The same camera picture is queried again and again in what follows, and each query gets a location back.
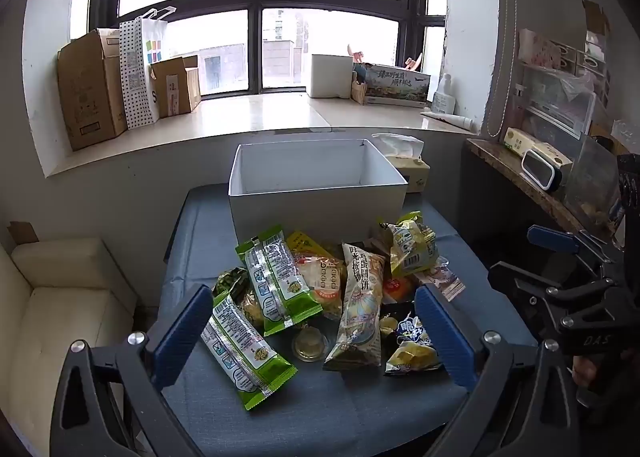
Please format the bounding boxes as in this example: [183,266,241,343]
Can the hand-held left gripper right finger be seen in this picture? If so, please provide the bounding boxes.
[414,284,587,457]

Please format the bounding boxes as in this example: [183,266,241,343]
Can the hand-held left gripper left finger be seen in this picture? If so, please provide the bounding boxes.
[50,284,214,457]

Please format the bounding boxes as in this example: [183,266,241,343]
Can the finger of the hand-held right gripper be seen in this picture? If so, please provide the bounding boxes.
[489,262,618,338]
[527,224,623,278]

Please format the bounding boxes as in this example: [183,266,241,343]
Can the white cardboard storage box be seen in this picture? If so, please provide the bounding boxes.
[228,138,409,249]

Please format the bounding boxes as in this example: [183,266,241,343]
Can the person's right hand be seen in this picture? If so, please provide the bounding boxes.
[571,354,601,389]

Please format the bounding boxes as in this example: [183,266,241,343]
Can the blue chip packet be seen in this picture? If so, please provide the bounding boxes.
[384,312,443,378]

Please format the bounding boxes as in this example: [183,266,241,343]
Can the small white red-edged packet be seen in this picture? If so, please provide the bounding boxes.
[412,257,467,302]

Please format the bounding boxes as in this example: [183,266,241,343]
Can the black snack packet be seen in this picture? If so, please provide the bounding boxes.
[380,302,417,335]

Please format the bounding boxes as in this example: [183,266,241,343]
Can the green white snack packet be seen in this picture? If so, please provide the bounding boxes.
[201,293,298,412]
[235,226,323,337]

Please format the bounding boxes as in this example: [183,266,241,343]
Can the orange white snack packet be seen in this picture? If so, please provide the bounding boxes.
[382,276,417,305]

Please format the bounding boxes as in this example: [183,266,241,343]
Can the white black-faced clock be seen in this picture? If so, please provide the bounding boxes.
[520,149,564,193]

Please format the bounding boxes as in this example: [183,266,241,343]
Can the dark green pea packet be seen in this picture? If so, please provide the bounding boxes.
[212,266,251,299]

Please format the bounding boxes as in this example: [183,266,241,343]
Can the clear plastic bin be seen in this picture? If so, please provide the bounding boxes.
[564,134,627,229]

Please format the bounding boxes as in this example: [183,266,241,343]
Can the beige long biscuit packet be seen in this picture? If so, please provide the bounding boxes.
[322,242,387,372]

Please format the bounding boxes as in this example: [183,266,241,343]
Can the pale yellow crumpled snack packet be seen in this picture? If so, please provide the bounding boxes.
[382,211,440,278]

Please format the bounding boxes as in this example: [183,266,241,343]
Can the wooden side shelf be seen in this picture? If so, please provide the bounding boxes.
[464,137,617,240]

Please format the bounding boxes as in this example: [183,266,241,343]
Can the cream paper pack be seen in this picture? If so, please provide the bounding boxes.
[503,127,574,173]

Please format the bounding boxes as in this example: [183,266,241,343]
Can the clear jelly cup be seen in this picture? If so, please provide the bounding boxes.
[291,327,329,364]

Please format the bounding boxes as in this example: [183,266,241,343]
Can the cream leather sofa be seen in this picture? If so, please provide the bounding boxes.
[0,236,138,457]

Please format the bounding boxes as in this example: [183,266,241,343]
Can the yellow-top pastry packet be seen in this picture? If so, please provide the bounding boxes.
[286,230,347,322]

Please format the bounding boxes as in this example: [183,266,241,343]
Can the clear plastic drawer organizer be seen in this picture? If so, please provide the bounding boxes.
[515,28,612,148]

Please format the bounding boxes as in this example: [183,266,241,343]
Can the yellow tissue box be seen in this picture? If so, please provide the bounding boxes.
[372,133,432,194]

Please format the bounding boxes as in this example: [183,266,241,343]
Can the white tube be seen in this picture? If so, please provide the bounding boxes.
[420,110,474,133]

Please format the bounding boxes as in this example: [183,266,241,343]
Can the white plastic bottle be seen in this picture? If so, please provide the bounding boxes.
[431,73,454,114]

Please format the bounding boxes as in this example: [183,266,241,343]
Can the small cardboard flap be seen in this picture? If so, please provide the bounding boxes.
[7,221,39,244]

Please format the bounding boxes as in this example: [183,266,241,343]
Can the printed landscape tissue box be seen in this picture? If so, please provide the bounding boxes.
[352,62,432,109]

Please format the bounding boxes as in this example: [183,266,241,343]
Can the marble windowsill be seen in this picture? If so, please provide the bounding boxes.
[46,91,483,179]

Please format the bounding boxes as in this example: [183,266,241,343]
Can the small brown cardboard box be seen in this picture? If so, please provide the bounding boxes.
[150,56,202,119]

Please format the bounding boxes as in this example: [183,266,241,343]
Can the large brown cardboard box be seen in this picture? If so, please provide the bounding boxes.
[56,28,129,151]

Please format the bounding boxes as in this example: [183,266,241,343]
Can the white dotted paper bag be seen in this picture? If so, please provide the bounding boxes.
[119,7,177,130]

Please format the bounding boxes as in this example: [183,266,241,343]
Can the white square box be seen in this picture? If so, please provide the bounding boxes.
[306,54,354,99]

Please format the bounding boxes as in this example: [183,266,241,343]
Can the grey bag strap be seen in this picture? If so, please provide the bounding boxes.
[482,0,525,139]

